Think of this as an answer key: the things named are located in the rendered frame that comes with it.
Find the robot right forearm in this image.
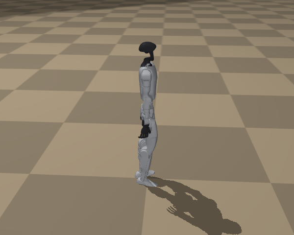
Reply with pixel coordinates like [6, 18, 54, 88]
[142, 97, 151, 125]

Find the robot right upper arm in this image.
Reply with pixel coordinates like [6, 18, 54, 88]
[141, 70, 153, 102]

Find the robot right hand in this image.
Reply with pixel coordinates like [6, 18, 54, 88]
[138, 120, 151, 139]

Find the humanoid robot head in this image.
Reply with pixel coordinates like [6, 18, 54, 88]
[139, 42, 156, 67]

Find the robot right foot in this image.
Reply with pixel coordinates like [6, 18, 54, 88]
[136, 177, 158, 187]

